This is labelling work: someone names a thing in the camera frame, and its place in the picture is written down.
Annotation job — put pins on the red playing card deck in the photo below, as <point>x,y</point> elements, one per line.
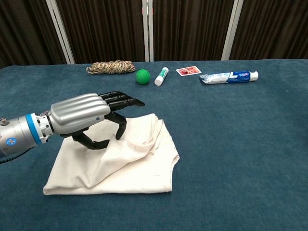
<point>188,71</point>

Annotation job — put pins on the white green glue stick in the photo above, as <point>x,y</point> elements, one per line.
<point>161,76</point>

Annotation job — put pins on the dark teal table cloth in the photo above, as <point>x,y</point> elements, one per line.
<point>228,144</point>

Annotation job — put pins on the white partition frame post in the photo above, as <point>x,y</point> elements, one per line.
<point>148,31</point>
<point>231,31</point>
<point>61,33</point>

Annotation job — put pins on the cream white T-shirt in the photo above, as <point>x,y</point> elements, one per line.
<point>125,168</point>

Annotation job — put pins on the green ball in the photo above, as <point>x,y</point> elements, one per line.
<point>143,76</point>

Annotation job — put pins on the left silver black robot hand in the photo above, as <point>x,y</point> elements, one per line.
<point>77,113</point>

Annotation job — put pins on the blue white toothpaste tube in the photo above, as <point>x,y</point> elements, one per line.
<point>228,77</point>

